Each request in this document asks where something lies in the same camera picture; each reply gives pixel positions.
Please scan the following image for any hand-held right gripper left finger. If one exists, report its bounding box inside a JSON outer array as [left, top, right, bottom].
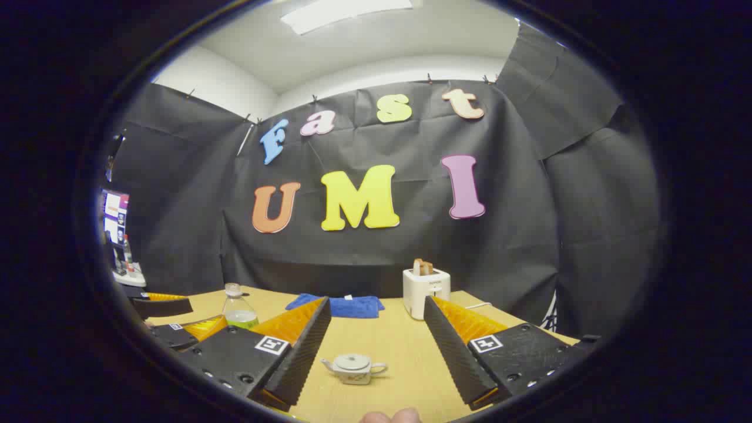
[[176, 297, 331, 412]]

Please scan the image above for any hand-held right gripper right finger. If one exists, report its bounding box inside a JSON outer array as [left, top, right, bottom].
[[423, 296, 601, 411]]

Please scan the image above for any white ceramic teacup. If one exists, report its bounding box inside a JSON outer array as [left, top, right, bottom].
[[320, 354, 388, 385]]

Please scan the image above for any green label water bottle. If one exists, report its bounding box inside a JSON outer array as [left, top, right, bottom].
[[222, 283, 260, 330]]

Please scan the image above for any white side table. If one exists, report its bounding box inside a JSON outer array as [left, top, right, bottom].
[[113, 263, 146, 287]]

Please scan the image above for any blue folded towel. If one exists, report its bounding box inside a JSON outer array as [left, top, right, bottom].
[[286, 293, 385, 319]]

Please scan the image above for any white toaster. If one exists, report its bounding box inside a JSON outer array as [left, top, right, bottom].
[[403, 267, 451, 321]]

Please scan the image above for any computer monitor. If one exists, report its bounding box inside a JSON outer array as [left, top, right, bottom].
[[101, 188, 130, 247]]

